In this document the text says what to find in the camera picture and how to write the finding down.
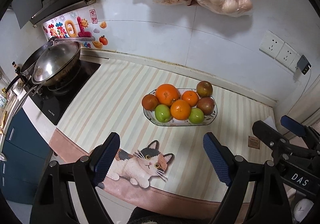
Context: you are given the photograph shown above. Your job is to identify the green apple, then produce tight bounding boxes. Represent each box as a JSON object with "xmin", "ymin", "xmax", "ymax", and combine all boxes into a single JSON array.
[
  {"xmin": 155, "ymin": 104, "xmax": 171, "ymax": 123},
  {"xmin": 188, "ymin": 107, "xmax": 204, "ymax": 124}
]

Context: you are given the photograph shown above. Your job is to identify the brown red apple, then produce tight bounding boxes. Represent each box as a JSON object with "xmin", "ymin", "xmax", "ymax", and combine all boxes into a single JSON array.
[{"xmin": 196, "ymin": 97, "xmax": 215, "ymax": 116}]

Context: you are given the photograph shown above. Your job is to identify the orange tangerine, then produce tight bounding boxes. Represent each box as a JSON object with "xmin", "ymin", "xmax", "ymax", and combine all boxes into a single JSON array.
[{"xmin": 170, "ymin": 99, "xmax": 191, "ymax": 121}]

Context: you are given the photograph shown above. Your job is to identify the small orange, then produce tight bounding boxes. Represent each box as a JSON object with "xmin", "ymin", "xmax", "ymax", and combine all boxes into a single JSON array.
[{"xmin": 181, "ymin": 90, "xmax": 199, "ymax": 107}]

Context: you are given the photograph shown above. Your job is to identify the brown green round fruit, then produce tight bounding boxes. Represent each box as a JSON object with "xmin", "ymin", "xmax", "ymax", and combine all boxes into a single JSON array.
[{"xmin": 196, "ymin": 81, "xmax": 213, "ymax": 98}]

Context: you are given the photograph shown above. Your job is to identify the dark orange persimmon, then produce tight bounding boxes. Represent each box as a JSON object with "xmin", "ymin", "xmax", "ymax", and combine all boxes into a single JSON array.
[{"xmin": 142, "ymin": 94, "xmax": 159, "ymax": 111}]

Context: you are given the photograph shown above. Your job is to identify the large orange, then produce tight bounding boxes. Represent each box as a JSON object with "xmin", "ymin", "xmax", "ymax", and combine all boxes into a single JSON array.
[{"xmin": 155, "ymin": 84, "xmax": 180, "ymax": 107}]

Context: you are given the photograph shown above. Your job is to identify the small brown card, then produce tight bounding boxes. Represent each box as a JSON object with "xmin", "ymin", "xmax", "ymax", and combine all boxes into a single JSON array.
[{"xmin": 248, "ymin": 136, "xmax": 260, "ymax": 150}]

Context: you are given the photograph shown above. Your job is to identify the white paper sheet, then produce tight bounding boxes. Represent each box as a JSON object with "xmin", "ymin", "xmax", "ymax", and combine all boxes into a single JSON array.
[{"xmin": 263, "ymin": 116, "xmax": 277, "ymax": 131}]

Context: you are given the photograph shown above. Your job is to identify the floral oval ceramic plate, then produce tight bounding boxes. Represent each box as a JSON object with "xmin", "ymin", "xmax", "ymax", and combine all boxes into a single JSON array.
[{"xmin": 143, "ymin": 88, "xmax": 217, "ymax": 126}]

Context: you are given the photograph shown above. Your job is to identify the black induction cooktop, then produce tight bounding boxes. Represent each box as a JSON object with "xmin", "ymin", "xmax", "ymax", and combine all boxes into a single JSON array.
[{"xmin": 29, "ymin": 60, "xmax": 100, "ymax": 125}]

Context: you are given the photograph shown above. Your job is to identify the black plug charger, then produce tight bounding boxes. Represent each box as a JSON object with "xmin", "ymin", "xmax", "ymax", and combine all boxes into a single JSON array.
[{"xmin": 297, "ymin": 55, "xmax": 311, "ymax": 75}]

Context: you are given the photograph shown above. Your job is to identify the steel wok with lid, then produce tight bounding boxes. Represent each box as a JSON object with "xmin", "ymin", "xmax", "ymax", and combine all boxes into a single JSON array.
[{"xmin": 4, "ymin": 37, "xmax": 81, "ymax": 94}]

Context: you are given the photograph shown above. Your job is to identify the white charging cable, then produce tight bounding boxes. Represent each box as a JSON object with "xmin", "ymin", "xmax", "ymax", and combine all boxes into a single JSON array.
[{"xmin": 298, "ymin": 68, "xmax": 313, "ymax": 104}]

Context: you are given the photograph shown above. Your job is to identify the white wall socket right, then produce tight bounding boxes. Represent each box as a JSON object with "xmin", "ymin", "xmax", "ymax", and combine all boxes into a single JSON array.
[{"xmin": 276, "ymin": 42, "xmax": 297, "ymax": 68}]

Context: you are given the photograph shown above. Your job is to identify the white wall socket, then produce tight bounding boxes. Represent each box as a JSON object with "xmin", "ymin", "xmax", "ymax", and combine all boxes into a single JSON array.
[
  {"xmin": 259, "ymin": 30, "xmax": 285, "ymax": 58},
  {"xmin": 276, "ymin": 42, "xmax": 297, "ymax": 68}
]

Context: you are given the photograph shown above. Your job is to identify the white wall socket left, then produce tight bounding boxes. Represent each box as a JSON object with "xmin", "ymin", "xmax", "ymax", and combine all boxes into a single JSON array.
[{"xmin": 259, "ymin": 30, "xmax": 285, "ymax": 58}]

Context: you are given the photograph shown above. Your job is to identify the colourful wall stickers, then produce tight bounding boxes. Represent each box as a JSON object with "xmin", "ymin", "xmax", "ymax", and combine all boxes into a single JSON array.
[{"xmin": 42, "ymin": 8, "xmax": 109, "ymax": 50}]

